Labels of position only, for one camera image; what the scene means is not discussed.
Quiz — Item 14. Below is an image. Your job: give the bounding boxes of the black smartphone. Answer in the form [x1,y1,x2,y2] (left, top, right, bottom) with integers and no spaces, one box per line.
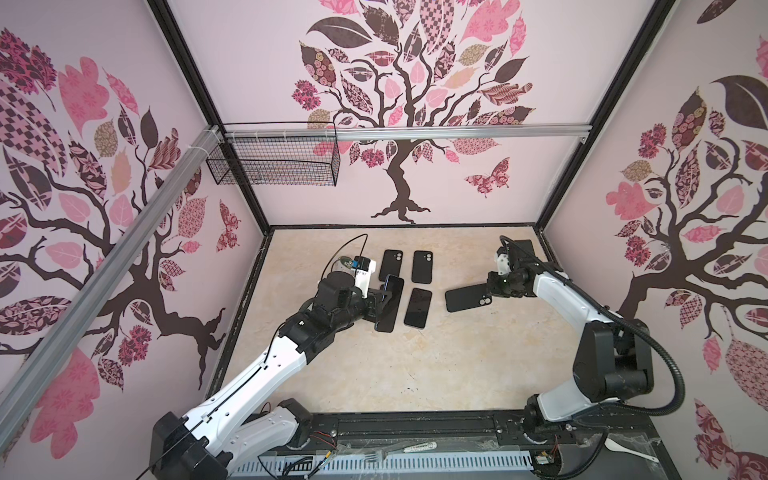
[374,275,405,333]

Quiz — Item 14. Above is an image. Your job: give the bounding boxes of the black phone case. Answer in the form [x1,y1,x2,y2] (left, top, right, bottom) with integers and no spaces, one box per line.
[445,283,492,313]
[378,249,403,282]
[411,250,434,285]

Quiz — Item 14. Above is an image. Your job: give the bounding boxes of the purple smartphone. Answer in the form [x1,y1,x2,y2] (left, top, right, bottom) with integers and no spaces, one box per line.
[404,288,432,329]

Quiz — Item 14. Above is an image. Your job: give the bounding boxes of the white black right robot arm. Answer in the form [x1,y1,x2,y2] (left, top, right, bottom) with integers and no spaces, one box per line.
[487,236,654,426]

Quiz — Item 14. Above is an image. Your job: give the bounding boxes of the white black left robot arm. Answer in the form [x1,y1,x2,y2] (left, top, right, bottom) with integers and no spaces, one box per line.
[146,271,392,479]

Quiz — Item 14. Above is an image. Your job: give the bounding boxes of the white plastic spoon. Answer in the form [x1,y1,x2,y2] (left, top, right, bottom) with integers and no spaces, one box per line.
[604,438,660,464]

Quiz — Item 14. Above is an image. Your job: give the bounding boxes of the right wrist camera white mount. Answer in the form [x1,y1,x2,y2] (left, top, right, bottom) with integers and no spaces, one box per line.
[495,247,511,276]

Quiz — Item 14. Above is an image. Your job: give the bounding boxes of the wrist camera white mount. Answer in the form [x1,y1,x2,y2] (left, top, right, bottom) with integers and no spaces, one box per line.
[352,256,377,298]
[495,247,511,276]

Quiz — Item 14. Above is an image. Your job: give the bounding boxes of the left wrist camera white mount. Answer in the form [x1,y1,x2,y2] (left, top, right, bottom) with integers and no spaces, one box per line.
[352,256,377,298]

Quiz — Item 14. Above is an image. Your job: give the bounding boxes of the black corrugated cable conduit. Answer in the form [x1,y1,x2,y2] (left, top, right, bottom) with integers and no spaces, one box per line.
[499,235,686,418]

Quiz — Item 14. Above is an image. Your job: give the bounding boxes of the white slotted cable duct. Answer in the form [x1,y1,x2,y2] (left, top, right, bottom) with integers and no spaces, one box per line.
[232,451,533,479]

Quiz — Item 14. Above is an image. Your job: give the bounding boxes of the aluminium rail back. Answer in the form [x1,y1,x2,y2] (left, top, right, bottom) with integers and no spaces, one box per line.
[225,124,592,141]

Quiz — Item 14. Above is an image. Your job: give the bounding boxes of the aluminium rail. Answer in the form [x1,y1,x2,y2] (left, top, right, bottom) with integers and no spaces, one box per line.
[1,125,221,448]
[225,124,592,141]

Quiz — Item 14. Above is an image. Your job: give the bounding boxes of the black wire basket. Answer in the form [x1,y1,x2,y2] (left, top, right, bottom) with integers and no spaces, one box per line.
[206,120,341,187]

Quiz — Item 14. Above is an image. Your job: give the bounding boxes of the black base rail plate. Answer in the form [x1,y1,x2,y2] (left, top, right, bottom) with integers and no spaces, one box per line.
[161,409,682,480]

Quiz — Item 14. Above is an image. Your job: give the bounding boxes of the aluminium rail left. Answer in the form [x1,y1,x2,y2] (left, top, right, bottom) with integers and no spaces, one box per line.
[1,125,221,448]

